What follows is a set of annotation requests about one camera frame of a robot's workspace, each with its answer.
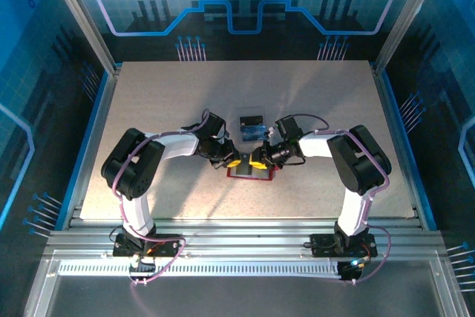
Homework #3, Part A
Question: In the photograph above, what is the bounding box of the aluminium side rail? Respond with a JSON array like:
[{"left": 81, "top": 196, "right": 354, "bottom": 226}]
[
  {"left": 66, "top": 62, "right": 123, "bottom": 231},
  {"left": 370, "top": 62, "right": 426, "bottom": 231}
]

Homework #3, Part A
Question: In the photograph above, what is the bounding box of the aluminium frame post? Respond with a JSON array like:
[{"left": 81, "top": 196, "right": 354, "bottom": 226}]
[
  {"left": 370, "top": 0, "right": 448, "bottom": 73},
  {"left": 40, "top": 0, "right": 123, "bottom": 75}
]

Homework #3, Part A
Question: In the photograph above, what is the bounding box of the purple cable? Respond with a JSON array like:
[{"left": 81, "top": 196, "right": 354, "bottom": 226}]
[
  {"left": 291, "top": 112, "right": 393, "bottom": 285},
  {"left": 111, "top": 108, "right": 186, "bottom": 288}
]

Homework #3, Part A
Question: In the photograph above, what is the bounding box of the white connector block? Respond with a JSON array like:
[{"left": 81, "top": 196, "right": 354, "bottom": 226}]
[{"left": 128, "top": 255, "right": 157, "bottom": 275}]

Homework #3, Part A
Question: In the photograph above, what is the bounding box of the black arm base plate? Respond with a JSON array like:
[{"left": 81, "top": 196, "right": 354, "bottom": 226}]
[
  {"left": 309, "top": 232, "right": 379, "bottom": 258},
  {"left": 111, "top": 233, "right": 186, "bottom": 258}
]

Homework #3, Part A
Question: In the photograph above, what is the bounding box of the black controller box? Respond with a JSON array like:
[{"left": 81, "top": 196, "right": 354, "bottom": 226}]
[{"left": 338, "top": 258, "right": 367, "bottom": 283}]

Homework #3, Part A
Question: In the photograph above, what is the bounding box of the clear plastic box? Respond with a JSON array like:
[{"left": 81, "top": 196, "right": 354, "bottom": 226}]
[{"left": 236, "top": 103, "right": 269, "bottom": 144}]

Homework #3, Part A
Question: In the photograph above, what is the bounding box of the blue edge strip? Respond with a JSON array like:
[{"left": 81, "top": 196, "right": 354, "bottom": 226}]
[{"left": 54, "top": 70, "right": 113, "bottom": 231}]

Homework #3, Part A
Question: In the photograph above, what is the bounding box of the aluminium frame rail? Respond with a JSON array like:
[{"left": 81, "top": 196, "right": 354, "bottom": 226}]
[{"left": 43, "top": 217, "right": 448, "bottom": 261}]

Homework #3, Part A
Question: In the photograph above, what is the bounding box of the white slotted cable duct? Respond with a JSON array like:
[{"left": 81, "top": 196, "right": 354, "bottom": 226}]
[{"left": 57, "top": 260, "right": 343, "bottom": 278}]

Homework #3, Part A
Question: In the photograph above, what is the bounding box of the red card holder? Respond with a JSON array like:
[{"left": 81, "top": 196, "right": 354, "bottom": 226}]
[{"left": 226, "top": 160, "right": 278, "bottom": 183}]

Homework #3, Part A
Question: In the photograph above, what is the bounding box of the grey metal panel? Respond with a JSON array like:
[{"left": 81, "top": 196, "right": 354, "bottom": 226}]
[{"left": 46, "top": 275, "right": 446, "bottom": 317}]

